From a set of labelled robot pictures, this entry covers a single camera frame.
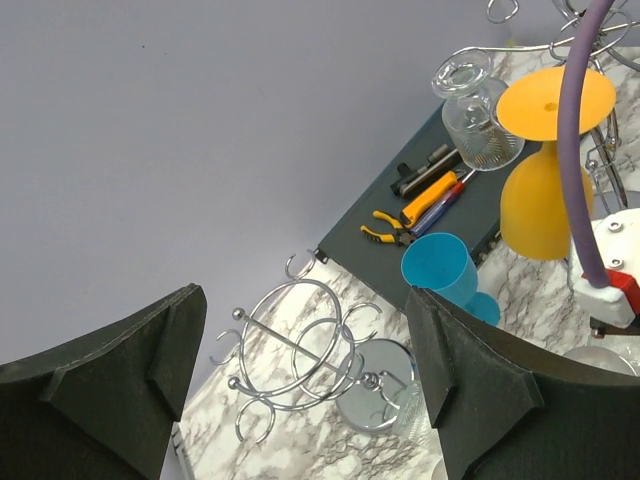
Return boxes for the ribbed clear wine glass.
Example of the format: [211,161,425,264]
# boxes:
[432,49,525,171]

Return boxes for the yellow handled pliers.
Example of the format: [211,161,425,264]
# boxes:
[360,210,416,247]

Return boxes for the dark grey tool tray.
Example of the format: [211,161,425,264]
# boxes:
[315,102,526,311]

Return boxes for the black metal tool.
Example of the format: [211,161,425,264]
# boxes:
[390,144,458,197]

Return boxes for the orange utility knife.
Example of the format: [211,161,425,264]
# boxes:
[399,171,458,227]

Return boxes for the blue red screwdriver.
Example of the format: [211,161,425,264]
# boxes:
[410,181,465,238]

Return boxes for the scroll arm chrome glass rack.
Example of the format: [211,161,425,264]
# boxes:
[452,0,640,216]

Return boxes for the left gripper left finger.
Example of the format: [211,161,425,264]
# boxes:
[1,284,206,479]

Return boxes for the yellow plastic goblet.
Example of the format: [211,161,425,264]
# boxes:
[495,66,618,261]

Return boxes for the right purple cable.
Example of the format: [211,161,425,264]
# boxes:
[558,0,621,291]

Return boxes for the blue plastic goblet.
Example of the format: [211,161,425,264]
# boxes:
[401,232,501,326]

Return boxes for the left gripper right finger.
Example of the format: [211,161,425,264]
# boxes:
[406,288,639,479]

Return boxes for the round ring chrome glass rack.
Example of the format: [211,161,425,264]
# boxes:
[217,259,417,443]

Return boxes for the clear glass with reflection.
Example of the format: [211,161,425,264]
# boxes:
[563,345,637,377]

